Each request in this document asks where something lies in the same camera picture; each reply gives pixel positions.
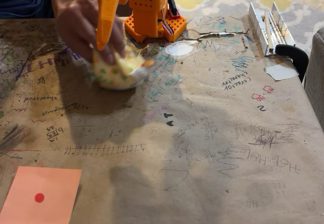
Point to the white plush toy orange green spots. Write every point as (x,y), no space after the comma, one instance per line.
(119,74)

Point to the person's bare hand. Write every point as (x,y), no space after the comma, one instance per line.
(76,26)

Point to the black table clamp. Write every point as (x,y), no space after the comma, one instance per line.
(173,6)

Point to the aluminium miter box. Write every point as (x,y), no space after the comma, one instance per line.
(258,23)

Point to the scribbled brown paper table cover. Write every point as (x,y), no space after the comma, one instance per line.
(202,145)

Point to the thin wooden dowel stick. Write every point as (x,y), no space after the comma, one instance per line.
(268,31)

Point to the pink paper sheet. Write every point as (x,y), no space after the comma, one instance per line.
(50,183)

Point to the white torn paper scrap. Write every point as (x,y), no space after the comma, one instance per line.
(279,72)

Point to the grey upholstered sofa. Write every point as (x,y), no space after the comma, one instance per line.
(316,82)

